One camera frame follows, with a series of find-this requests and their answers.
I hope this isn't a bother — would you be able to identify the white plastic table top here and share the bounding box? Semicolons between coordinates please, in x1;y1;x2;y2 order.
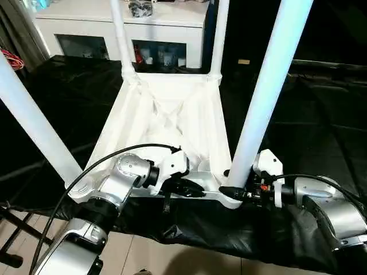
67;72;245;210

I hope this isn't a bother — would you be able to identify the white plastic table leg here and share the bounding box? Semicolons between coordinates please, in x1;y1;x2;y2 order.
208;0;231;84
109;0;138;82
221;0;314;195
0;52;84;185

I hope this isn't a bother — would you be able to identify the black plastic table mat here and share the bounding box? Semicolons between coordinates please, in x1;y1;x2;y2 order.
0;54;367;274

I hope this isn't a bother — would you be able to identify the black metal stand leg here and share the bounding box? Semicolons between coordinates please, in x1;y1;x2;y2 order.
0;201;53;269

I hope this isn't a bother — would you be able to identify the grey crumpled clump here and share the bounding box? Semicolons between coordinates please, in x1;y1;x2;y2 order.
128;0;155;18

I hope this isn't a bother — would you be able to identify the white glass-door cabinet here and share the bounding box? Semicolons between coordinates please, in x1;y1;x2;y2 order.
34;0;214;69

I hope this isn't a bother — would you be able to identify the red wire bundle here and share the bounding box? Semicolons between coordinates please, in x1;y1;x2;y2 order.
0;48;25;71

